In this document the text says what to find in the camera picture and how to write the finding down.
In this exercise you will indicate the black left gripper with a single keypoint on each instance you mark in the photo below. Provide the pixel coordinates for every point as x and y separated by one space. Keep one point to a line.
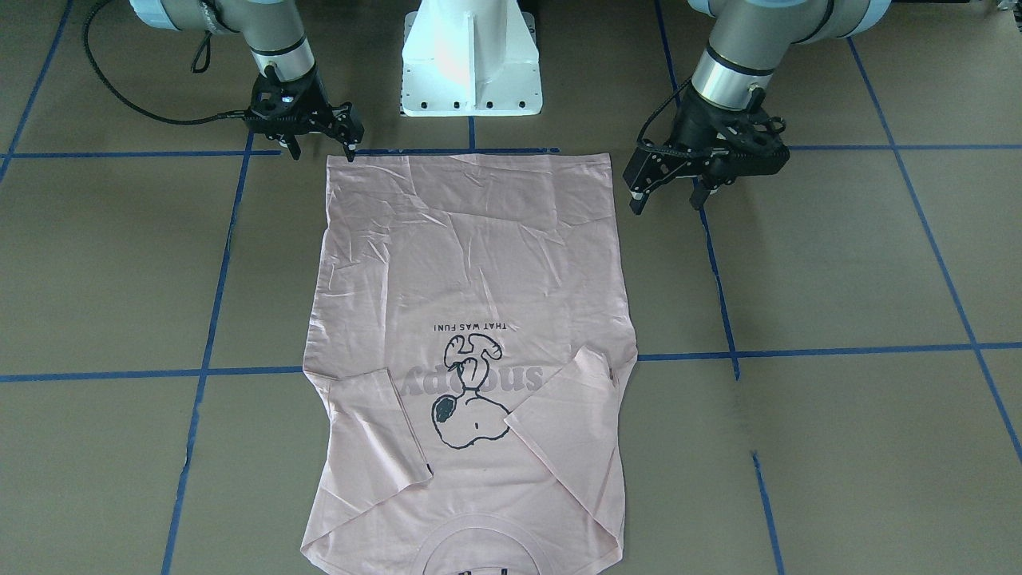
691 128

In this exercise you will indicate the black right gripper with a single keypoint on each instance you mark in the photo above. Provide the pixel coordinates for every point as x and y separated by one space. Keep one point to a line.
318 101

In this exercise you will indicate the pink printed t-shirt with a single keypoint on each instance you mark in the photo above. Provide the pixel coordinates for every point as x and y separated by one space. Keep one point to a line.
471 343

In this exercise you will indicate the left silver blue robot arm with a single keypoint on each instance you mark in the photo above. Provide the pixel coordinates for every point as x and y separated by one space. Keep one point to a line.
750 38

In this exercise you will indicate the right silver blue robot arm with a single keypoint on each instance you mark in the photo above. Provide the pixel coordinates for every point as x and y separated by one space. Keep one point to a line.
273 30

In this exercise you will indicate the blue tape strip crosswise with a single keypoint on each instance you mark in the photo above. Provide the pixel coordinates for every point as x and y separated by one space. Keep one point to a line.
643 358

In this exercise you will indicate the blue tape strip lengthwise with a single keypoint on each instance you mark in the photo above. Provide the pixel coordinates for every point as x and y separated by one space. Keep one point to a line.
206 359

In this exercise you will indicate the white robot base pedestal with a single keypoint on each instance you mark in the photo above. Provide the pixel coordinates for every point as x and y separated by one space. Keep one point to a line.
471 59

